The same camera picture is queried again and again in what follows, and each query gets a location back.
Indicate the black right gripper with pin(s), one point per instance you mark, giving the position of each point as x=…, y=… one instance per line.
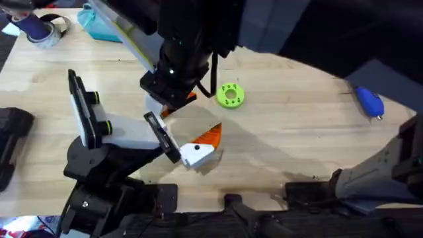
x=172, y=86

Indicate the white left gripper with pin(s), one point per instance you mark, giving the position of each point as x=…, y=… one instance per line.
x=132, y=132

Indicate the orange ribbed wedge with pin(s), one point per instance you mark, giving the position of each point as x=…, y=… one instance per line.
x=166, y=113

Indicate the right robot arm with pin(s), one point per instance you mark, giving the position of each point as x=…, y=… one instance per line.
x=367, y=178

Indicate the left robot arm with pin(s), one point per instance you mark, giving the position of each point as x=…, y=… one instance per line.
x=99, y=205

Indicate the blue electric screwdriver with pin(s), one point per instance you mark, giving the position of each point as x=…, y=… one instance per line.
x=369, y=102

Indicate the right wrist flat plate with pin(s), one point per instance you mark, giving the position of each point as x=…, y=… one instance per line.
x=132, y=36

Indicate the wrist flat plate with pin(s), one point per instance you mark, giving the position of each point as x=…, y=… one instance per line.
x=132, y=36
x=84, y=112

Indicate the green disc with holes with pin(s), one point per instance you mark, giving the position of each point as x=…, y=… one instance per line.
x=238, y=99

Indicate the left wrist flat plate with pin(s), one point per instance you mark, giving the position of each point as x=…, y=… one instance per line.
x=84, y=112

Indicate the teal cloth bag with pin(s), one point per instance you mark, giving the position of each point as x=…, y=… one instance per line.
x=99, y=28

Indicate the grey tape roll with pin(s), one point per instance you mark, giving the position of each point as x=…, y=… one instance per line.
x=49, y=41

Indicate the black tape roll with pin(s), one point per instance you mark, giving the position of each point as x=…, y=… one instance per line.
x=54, y=16

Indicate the dark blue cylinder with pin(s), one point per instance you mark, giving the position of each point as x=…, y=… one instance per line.
x=31, y=26

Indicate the black box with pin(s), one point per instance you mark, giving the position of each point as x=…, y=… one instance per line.
x=15, y=132

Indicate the pale blue paper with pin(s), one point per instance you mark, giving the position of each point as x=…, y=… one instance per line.
x=10, y=29

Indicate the colourful printed packaging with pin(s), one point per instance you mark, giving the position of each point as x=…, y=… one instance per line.
x=20, y=228

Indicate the black rail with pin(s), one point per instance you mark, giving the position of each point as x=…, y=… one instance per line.
x=198, y=228

